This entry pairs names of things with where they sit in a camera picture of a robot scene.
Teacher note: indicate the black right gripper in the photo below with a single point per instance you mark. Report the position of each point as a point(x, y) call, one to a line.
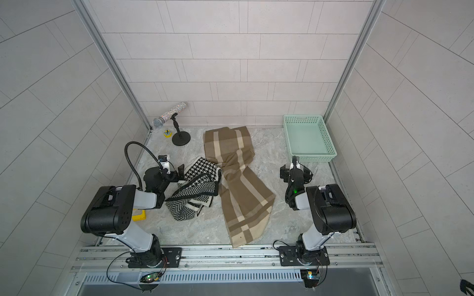
point(288, 173)

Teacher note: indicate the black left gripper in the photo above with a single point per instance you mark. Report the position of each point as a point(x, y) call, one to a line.
point(181, 174)

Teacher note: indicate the brown beige plaid scarf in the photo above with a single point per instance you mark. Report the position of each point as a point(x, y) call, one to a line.
point(246, 201)

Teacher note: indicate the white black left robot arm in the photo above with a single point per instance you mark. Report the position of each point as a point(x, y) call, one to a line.
point(110, 213)

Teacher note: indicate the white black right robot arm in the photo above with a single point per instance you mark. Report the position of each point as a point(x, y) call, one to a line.
point(331, 212)

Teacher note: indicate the mint green plastic basket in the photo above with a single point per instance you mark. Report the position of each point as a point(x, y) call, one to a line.
point(307, 137)

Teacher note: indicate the black white houndstooth scarf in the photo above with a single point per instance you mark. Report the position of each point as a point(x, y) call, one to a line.
point(197, 190)

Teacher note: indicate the yellow plastic triangle stand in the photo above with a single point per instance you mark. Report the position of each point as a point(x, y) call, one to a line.
point(138, 215)

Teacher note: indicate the small yellow toy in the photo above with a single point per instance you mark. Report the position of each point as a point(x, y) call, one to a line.
point(168, 133)

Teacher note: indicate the black round microphone stand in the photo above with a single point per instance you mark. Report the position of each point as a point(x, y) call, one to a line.
point(180, 138)

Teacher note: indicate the glittery silver microphone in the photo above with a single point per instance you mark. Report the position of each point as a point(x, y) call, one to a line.
point(168, 115)

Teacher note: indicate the left green circuit board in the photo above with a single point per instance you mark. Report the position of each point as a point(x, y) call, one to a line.
point(150, 278)

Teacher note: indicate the green circuit board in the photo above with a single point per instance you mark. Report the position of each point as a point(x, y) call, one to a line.
point(310, 278)
point(150, 278)

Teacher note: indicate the right green circuit board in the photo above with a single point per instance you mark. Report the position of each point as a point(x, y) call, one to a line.
point(310, 278)

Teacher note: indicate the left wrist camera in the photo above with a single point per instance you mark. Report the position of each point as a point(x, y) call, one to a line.
point(165, 164)

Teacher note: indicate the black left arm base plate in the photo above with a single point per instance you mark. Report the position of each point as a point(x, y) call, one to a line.
point(168, 257)

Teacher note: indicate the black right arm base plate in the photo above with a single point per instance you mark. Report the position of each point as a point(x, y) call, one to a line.
point(299, 256)

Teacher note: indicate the aluminium mounting rail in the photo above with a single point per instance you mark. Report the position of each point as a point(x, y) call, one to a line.
point(224, 257)

